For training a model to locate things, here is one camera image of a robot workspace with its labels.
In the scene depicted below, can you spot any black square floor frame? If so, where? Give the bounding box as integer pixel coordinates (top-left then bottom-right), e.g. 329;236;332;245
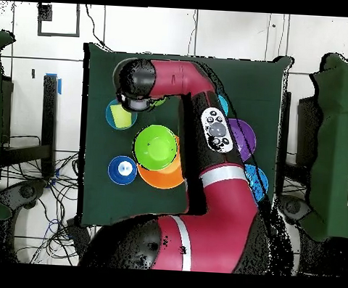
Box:
37;2;82;38

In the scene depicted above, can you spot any translucent blue ridged bowl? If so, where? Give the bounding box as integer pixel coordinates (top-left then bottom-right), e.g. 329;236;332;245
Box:
104;98;138;132

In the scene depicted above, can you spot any yellow cup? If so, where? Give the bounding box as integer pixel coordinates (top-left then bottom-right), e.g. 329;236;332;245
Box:
109;104;133;130

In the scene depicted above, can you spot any small light blue bowl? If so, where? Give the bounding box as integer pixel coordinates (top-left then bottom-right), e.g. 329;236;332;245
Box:
216;94;231;117

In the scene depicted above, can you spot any dark grey seat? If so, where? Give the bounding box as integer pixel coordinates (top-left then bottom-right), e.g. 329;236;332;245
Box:
276;194;312;227

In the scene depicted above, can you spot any purple bowl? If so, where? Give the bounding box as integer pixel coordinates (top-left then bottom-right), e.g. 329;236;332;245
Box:
225;118;258;163

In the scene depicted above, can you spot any black metal stand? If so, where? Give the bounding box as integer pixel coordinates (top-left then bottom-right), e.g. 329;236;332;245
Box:
0;72;60;178

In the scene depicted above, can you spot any dark green tablecloth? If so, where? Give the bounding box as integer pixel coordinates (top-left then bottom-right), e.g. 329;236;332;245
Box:
75;41;293;238

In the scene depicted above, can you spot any large green bowl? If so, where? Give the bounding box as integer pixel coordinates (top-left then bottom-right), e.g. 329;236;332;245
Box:
130;123;181;173

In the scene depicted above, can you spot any black power strip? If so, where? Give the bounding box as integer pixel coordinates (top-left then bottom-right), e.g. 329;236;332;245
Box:
64;216;93;250

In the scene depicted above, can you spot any small dark blue bowl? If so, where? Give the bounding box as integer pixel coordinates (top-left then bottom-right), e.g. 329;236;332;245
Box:
107;155;138;187

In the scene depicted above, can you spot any large blue bowl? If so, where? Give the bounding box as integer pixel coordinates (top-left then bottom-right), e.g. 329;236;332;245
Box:
241;164;270;203

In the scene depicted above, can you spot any large orange bowl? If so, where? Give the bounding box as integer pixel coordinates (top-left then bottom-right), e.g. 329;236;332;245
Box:
136;133;189;191

